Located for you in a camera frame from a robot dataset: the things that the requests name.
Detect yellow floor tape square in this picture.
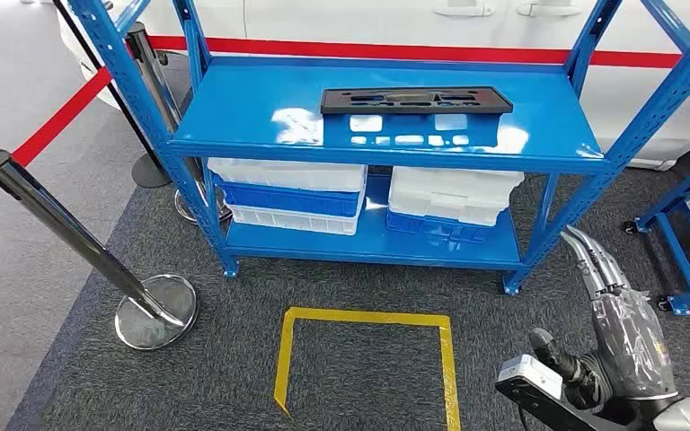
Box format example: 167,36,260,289
273,306,462,431

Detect chrome stanchion post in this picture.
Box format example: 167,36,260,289
0,149,199,351
126,22,233,226

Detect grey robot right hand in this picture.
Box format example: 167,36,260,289
527,224,681,413

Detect blue plastic bin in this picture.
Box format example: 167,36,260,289
214,175,365,218

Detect white car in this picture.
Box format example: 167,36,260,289
56,0,690,172

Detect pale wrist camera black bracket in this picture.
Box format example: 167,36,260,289
494,354,632,431

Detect black plastic plate holder part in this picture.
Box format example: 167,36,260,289
320,86,514,115

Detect blue metal shelf rack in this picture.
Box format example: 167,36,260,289
67,0,690,297

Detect white plastic bin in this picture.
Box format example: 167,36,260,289
208,157,368,193
388,193,509,227
389,166,526,207
226,202,363,236

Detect black stanchion post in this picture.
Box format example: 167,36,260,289
51,0,173,189

